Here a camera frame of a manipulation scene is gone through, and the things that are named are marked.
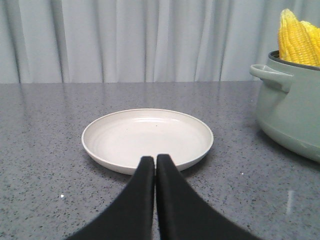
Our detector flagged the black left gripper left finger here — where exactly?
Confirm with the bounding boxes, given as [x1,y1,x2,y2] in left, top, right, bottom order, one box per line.
[68,156,155,240]

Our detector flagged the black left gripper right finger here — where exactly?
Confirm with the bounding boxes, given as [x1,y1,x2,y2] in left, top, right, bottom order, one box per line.
[156,154,257,240]

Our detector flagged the white round plate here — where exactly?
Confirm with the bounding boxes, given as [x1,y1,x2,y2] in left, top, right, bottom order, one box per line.
[81,108,214,175]

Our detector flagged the yellow corn cob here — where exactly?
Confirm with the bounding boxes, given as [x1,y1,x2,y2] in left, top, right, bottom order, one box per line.
[300,20,320,54]
[277,8,320,67]

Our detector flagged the grey stone countertop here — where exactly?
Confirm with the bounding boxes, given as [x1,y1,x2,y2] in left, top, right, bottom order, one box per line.
[0,81,320,240]

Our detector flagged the green electric cooking pot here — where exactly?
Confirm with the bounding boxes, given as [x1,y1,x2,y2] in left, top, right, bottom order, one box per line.
[249,50,320,162]

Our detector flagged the white pleated curtain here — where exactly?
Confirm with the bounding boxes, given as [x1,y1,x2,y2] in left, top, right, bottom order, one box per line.
[0,0,320,84]

